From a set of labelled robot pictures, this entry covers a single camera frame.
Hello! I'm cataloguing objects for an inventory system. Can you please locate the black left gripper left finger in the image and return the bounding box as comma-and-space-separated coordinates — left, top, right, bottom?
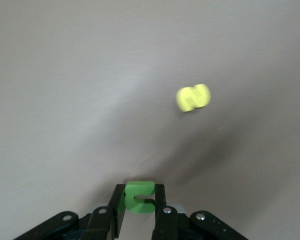
13, 184, 127, 240

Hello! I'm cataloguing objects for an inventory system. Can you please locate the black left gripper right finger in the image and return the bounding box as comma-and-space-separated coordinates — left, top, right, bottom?
151, 184, 250, 240

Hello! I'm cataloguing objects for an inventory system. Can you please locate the green foam letter n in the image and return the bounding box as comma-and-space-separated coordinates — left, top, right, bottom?
123, 181, 156, 215

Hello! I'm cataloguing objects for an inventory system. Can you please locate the yellow foam letter s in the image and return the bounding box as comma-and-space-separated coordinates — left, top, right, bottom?
175, 83, 212, 113

